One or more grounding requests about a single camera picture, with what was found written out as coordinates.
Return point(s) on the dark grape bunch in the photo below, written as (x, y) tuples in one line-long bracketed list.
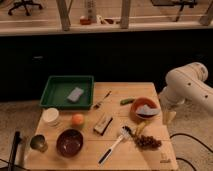
[(147, 142)]

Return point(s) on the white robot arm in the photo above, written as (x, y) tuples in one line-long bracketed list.
[(185, 83)]

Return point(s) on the small brush with dark bristles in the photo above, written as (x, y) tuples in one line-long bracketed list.
[(98, 104)]

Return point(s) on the small green pepper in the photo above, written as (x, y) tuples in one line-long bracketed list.
[(127, 101)]

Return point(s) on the grey sponge in tray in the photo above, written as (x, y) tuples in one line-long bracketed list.
[(75, 94)]

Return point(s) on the wooden block eraser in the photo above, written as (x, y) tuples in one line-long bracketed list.
[(102, 124)]

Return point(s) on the orange bowl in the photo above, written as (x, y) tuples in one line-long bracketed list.
[(140, 102)]

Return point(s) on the orange fruit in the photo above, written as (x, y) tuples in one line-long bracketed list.
[(77, 119)]

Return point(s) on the grey cloth in bowl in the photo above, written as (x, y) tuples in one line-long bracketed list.
[(147, 111)]

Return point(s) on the green plastic tray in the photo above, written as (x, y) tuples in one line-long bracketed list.
[(58, 88)]

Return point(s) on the white dish brush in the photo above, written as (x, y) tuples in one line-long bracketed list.
[(125, 133)]

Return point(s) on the yellow banana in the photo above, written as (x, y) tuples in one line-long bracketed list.
[(140, 127)]

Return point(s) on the white lidded container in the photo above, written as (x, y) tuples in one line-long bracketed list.
[(51, 116)]

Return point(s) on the dark brown bowl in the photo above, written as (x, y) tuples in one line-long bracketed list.
[(69, 143)]

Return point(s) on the red object on shelf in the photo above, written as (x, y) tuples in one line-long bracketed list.
[(84, 21)]

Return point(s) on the metal cup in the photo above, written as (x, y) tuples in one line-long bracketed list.
[(39, 143)]

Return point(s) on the black stand left edge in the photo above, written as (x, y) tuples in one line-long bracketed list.
[(15, 143)]

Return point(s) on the black office chair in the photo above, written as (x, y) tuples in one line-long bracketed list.
[(25, 4)]

